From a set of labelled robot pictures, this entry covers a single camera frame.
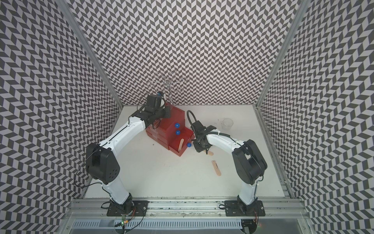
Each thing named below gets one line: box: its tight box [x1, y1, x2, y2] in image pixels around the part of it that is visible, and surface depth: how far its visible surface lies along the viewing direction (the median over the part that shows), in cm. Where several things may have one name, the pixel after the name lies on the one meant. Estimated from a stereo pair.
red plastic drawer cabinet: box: [145, 102, 195, 157], surface depth 90 cm
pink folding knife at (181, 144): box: [178, 138, 185, 152], surface depth 96 cm
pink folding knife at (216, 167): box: [211, 159, 222, 177], surface depth 89 cm
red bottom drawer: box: [168, 126, 195, 157], surface depth 93 cm
